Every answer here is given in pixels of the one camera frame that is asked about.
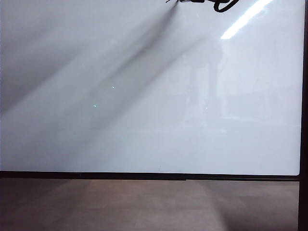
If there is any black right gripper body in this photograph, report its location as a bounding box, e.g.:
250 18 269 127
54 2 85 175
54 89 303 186
178 0 215 4

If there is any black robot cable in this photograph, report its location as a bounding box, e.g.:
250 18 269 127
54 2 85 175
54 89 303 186
213 0 239 13

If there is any black whiteboard stand frame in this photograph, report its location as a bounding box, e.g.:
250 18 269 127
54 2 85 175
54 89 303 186
0 0 308 231

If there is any white glossy whiteboard panel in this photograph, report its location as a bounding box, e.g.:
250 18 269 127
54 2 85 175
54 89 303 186
0 0 305 176

